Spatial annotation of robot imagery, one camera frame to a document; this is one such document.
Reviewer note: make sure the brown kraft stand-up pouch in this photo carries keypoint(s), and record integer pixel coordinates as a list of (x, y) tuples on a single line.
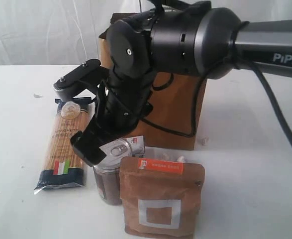
[(161, 199)]

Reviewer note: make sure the spaghetti pasta package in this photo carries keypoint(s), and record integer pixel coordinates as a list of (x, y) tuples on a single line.
[(62, 167)]

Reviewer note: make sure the white backdrop curtain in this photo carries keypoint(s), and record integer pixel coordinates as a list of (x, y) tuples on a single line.
[(57, 32)]

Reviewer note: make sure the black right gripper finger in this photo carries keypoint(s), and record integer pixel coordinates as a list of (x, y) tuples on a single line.
[(86, 144)]

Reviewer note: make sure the brown paper bag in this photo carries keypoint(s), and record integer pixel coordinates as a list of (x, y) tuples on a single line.
[(172, 106)]

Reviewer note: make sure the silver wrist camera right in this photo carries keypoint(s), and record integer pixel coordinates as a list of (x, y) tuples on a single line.
[(86, 76)]

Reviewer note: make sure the pull-tab can with dark contents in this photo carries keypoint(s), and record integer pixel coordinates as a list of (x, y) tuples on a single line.
[(107, 171)]

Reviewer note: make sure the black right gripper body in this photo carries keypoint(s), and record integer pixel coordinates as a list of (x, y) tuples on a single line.
[(121, 101)]

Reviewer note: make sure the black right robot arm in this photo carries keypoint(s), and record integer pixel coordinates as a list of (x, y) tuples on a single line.
[(193, 39)]

